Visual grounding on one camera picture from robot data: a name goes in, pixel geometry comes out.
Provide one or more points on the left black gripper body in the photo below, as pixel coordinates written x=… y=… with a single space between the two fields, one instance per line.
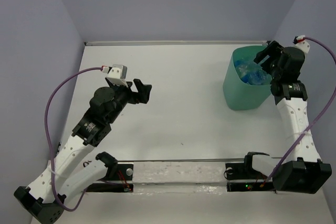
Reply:
x=123 y=95

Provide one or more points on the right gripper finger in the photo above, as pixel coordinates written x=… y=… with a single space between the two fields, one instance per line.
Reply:
x=273 y=48
x=268 y=61

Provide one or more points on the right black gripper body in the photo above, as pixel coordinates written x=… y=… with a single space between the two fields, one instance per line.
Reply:
x=275 y=71

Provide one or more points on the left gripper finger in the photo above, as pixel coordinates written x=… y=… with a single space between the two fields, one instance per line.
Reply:
x=143 y=89
x=142 y=97

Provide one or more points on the small blue-label bottle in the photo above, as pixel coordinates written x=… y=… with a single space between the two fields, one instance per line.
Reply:
x=256 y=78

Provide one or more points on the green plastic bin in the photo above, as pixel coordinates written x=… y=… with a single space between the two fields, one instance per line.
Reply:
x=239 y=95

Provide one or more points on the large crushed blue-label bottle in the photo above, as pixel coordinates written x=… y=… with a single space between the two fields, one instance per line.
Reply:
x=244 y=67

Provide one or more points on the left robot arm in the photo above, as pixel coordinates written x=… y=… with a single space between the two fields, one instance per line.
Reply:
x=46 y=196

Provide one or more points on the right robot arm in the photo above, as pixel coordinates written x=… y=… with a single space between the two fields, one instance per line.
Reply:
x=301 y=169

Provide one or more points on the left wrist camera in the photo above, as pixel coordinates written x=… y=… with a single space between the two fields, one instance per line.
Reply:
x=116 y=76

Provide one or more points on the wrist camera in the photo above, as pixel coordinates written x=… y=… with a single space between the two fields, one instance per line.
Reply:
x=300 y=43
x=116 y=76

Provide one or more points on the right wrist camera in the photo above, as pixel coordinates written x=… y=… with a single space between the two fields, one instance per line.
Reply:
x=300 y=43

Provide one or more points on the left base plate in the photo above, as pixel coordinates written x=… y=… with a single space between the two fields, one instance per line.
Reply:
x=119 y=180

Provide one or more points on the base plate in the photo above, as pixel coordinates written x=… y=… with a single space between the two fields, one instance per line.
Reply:
x=119 y=180
x=239 y=179

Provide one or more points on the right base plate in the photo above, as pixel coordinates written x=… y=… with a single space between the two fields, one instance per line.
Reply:
x=239 y=179

